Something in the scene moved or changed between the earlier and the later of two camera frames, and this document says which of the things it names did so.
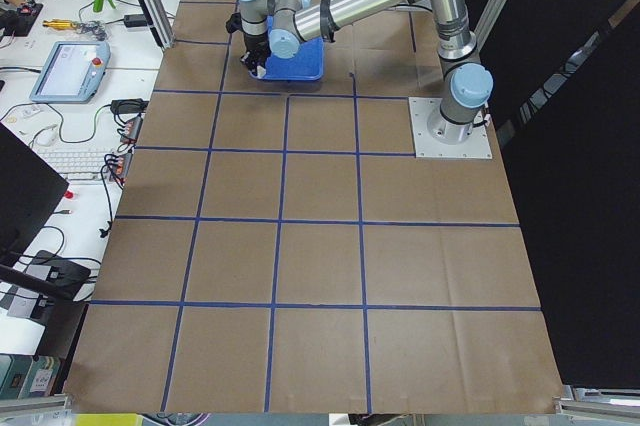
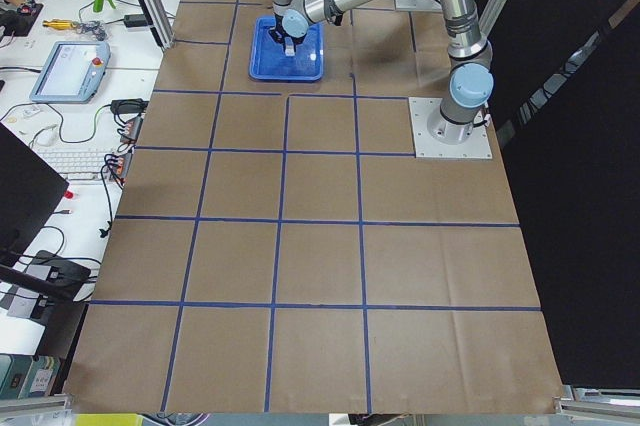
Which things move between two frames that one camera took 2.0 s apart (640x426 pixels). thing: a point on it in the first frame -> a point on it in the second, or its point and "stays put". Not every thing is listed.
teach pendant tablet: (72, 73) stays put
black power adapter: (135, 20) stays put
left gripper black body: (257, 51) -> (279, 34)
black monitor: (28, 186) stays put
